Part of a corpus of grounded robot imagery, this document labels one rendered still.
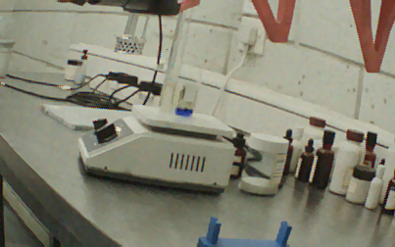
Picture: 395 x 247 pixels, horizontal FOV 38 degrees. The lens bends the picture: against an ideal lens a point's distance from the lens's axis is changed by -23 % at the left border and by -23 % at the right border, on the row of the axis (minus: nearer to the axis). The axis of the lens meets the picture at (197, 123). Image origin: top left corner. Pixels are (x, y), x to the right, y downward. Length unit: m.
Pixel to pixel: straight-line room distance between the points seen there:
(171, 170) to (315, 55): 0.56
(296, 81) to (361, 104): 0.22
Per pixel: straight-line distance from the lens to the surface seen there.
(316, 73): 1.40
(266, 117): 1.44
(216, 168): 0.96
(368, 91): 1.29
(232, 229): 0.80
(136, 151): 0.93
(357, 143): 1.10
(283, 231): 0.72
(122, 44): 1.37
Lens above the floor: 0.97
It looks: 8 degrees down
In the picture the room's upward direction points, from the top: 11 degrees clockwise
